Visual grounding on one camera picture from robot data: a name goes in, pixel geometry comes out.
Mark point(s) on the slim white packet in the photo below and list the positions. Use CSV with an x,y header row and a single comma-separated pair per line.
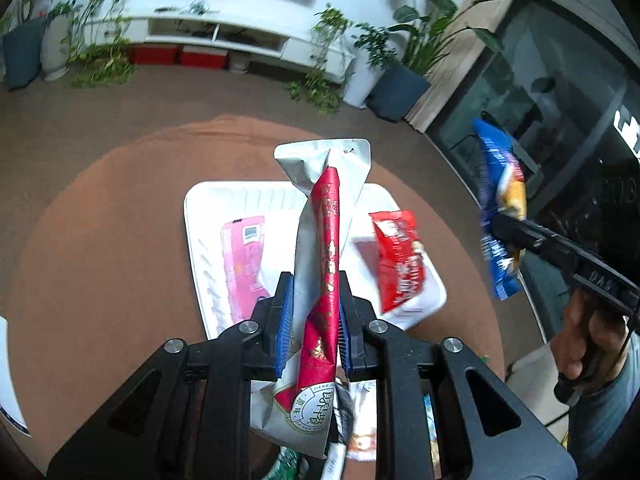
x,y
336,465

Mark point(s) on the large red snack packet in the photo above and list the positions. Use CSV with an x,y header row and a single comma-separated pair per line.
x,y
400,265

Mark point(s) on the green snack packet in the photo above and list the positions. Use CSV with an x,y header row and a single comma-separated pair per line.
x,y
285,467

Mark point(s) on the red storage box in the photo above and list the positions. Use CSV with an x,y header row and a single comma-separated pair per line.
x,y
205,57
155,55

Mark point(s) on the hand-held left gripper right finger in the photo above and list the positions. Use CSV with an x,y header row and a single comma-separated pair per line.
x,y
346,345

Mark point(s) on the red and white snack packet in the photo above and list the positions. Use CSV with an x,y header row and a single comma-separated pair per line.
x,y
325,260

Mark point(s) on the glass sliding door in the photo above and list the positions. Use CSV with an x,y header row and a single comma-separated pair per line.
x,y
565,85

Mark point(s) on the dark blue plant pot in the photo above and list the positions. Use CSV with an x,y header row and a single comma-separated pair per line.
x,y
397,92

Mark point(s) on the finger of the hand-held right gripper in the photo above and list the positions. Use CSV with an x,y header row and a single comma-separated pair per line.
x,y
530,237

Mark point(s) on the plant in dark blue pot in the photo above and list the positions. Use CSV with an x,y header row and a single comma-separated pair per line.
x,y
22,55

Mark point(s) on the cream chair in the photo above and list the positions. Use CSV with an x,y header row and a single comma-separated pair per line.
x,y
530,375

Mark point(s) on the wooden door frame panel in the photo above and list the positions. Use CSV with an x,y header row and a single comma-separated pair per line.
x,y
460,55

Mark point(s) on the white curved object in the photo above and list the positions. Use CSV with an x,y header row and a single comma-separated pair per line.
x,y
7,375

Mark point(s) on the person's right forearm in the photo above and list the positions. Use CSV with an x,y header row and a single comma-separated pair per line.
x,y
610,420

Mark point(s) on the person's right hand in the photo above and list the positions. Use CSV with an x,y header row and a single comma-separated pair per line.
x,y
570,340

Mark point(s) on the white plastic tray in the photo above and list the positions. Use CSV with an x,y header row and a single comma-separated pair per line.
x,y
210,240

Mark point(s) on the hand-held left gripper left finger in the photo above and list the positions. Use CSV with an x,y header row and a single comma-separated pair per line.
x,y
282,330

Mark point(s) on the plant in tall white pot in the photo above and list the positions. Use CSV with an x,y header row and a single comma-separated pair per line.
x,y
55,45

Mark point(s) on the blue and yellow snack packet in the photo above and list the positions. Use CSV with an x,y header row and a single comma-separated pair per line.
x,y
492,170

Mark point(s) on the pink snack packet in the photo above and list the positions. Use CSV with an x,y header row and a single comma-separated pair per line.
x,y
242,270

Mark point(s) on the thin-stemmed leafy plant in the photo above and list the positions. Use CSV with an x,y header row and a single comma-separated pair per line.
x,y
320,85

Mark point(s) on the bushy green plant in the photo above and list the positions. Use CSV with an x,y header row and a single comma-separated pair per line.
x,y
102,55

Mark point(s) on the small plant in white pot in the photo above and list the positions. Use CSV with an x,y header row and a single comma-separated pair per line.
x,y
362,80

